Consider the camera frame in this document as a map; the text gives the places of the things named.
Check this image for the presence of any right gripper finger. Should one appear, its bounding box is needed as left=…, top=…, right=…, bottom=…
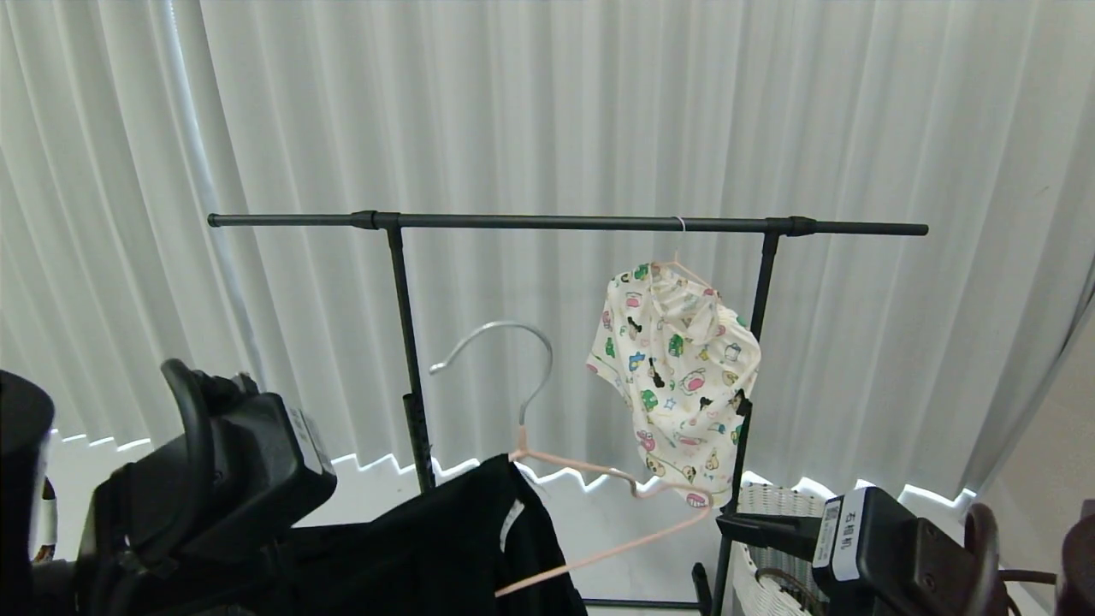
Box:
left=717, top=512, right=822, bottom=562

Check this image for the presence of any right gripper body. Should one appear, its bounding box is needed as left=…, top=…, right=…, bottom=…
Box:
left=811, top=486, right=978, bottom=616

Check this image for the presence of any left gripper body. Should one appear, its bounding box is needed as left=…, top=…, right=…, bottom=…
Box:
left=77, top=389, right=340, bottom=600

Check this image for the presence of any pink clothes hanger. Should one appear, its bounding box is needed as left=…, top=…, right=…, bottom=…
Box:
left=648, top=216, right=721, bottom=297
left=429, top=321, right=716, bottom=599

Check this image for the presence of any black garment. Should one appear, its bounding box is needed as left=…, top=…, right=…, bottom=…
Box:
left=278, top=453, right=588, bottom=616

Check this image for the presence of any white laundry basket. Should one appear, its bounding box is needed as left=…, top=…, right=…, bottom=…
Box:
left=731, top=483, right=838, bottom=616

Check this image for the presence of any black clothes rack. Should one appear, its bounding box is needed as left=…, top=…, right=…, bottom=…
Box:
left=208, top=210, right=930, bottom=616

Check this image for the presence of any cream printed garment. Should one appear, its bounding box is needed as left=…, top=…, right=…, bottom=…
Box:
left=587, top=262, right=762, bottom=509

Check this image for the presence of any white curtain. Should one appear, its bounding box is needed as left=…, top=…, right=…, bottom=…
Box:
left=0, top=0, right=1095, bottom=514

